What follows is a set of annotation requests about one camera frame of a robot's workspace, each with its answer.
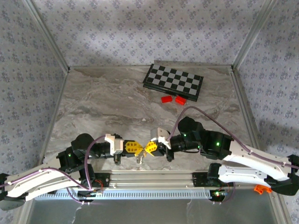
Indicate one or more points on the black and white chessboard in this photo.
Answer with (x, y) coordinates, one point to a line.
(172, 81)

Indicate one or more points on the red block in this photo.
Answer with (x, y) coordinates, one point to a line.
(166, 99)
(180, 100)

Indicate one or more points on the aluminium front rail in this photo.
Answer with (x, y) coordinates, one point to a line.
(151, 179)

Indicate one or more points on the aluminium frame post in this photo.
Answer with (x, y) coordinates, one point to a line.
(254, 35)

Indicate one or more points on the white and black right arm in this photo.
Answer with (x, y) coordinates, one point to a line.
(252, 163)

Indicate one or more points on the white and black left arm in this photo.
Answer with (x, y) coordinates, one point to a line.
(35, 184)

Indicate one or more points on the silver key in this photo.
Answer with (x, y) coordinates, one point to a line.
(140, 159)

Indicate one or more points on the metal base sheet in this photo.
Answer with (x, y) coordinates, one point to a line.
(140, 212)

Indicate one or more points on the orange clip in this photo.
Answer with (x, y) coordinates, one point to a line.
(260, 189)

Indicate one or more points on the aluminium frame rail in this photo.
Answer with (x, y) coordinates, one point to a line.
(53, 116)
(243, 105)

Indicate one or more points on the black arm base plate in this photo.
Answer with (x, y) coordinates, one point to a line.
(102, 179)
(199, 179)

